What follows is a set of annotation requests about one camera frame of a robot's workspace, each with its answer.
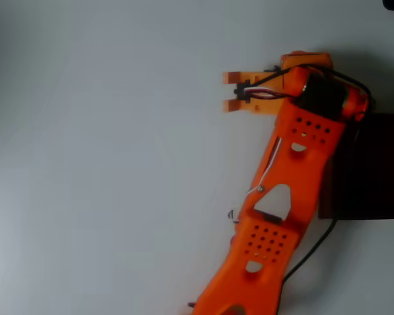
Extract dark red box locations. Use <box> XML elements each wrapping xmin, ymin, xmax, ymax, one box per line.
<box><xmin>317</xmin><ymin>113</ymin><xmax>394</xmax><ymax>221</ymax></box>

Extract red white servo wires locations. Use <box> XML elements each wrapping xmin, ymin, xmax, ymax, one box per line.
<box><xmin>244</xmin><ymin>85</ymin><xmax>298</xmax><ymax>102</ymax></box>

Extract orange forked wrist mount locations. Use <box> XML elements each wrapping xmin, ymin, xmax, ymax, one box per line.
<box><xmin>222</xmin><ymin>69</ymin><xmax>285</xmax><ymax>116</ymax></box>

